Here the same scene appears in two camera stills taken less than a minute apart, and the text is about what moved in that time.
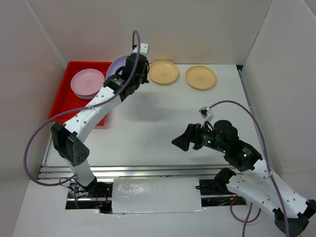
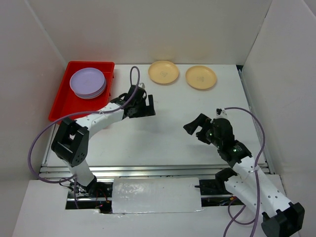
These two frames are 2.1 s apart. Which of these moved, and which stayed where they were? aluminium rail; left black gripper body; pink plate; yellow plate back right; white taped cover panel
Moved: left black gripper body
Stayed: yellow plate back right; pink plate; white taped cover panel; aluminium rail
